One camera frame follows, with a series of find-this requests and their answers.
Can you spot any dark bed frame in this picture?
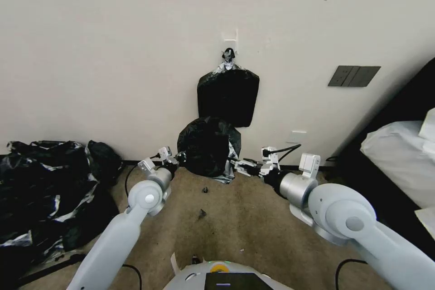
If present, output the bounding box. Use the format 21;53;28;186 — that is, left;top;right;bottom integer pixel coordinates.
341;57;435;247

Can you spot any black base cable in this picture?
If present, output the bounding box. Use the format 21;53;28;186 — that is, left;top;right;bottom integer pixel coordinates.
335;258;367;286
119;264;142;290

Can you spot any white wall socket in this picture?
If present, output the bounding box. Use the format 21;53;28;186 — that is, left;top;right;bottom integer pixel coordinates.
286;130;308;144

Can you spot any white robot front shell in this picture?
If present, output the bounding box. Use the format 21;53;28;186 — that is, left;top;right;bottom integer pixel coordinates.
164;260;279;290

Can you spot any flat hanging black trash bag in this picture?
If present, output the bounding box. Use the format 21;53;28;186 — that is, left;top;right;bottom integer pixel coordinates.
197;47;261;129

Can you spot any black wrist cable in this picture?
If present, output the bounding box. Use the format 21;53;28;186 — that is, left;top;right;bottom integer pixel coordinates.
262;144;302;163
124;164;143;210

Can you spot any white bedding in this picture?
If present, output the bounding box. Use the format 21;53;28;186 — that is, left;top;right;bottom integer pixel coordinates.
360;107;435;210

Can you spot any white wall hook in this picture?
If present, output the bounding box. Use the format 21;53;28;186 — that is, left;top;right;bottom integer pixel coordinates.
222;29;239;52

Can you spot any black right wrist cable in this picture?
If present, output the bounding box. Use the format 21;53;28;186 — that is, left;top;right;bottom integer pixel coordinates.
262;144;302;163

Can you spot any black left base cable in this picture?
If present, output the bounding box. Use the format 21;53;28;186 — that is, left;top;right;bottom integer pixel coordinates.
119;264;142;290

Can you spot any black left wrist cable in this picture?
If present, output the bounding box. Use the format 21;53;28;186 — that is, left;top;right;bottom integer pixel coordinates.
124;164;143;210

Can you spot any black right base cable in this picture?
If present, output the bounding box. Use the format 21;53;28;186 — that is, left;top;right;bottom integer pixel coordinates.
335;258;367;286

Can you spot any black trash bag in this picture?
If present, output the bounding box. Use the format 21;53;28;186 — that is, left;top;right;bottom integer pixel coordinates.
176;116;242;185
197;47;261;129

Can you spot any white paper sheet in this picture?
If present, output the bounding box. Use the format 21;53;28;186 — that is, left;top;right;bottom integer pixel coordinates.
414;207;435;236

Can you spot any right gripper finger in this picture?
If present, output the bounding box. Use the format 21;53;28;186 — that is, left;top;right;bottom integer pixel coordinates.
230;158;259;169
236;165;261;178

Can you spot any pile of black trash bags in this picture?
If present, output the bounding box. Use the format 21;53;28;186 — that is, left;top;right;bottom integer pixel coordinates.
0;139;124;284

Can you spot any dark grey wall switch panel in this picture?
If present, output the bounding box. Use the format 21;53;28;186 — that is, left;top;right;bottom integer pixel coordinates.
328;65;382;88

